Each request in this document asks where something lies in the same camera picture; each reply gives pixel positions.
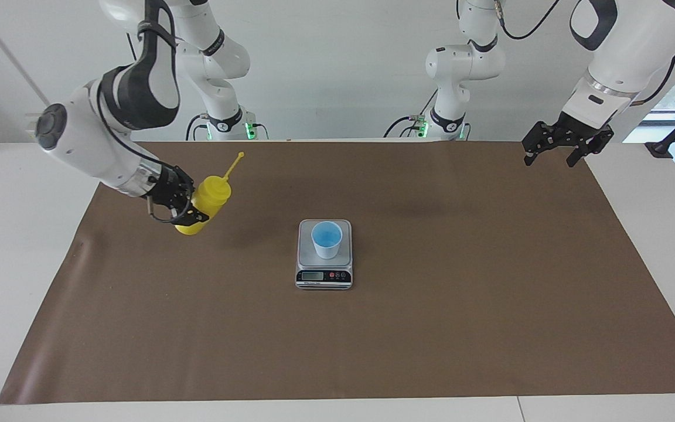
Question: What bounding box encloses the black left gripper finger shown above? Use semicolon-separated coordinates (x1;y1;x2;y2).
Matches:
566;126;615;168
522;121;551;168

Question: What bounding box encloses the yellow squeeze bottle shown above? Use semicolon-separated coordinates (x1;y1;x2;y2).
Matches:
175;152;245;236

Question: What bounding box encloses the light blue plastic cup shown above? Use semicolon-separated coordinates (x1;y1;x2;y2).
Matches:
311;221;343;260

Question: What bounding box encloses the silver digital kitchen scale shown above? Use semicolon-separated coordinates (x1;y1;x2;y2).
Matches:
295;219;354;291

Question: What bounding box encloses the brown paper table mat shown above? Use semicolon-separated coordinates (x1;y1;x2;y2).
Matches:
0;141;675;405

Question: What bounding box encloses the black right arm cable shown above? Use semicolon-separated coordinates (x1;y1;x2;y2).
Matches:
94;76;192;224

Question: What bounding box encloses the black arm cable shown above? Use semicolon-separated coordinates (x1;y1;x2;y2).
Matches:
496;0;675;106
94;76;192;224

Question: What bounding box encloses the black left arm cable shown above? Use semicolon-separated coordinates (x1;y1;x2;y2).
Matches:
496;0;675;106

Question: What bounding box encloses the white wall socket box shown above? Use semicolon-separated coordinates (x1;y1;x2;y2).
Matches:
24;111;45;141

